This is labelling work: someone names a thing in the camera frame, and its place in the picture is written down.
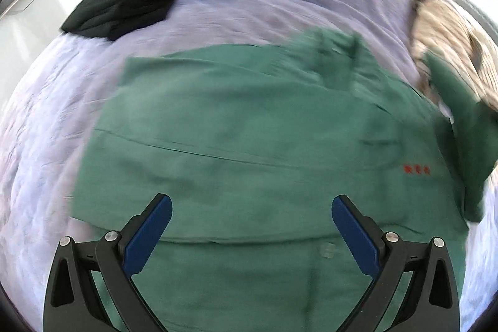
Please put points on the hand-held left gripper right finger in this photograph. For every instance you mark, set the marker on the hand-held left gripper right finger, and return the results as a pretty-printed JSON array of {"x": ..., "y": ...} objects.
[{"x": 355, "y": 235}]

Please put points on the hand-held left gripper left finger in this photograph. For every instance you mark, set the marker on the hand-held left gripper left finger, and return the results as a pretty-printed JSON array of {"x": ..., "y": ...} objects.
[{"x": 147, "y": 235}]

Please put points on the beige striped garment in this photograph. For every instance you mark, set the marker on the beige striped garment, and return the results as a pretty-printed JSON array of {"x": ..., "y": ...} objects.
[{"x": 447, "y": 32}]

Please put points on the green shirt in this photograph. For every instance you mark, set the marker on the green shirt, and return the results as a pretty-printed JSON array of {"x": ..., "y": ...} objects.
[{"x": 249, "y": 145}]

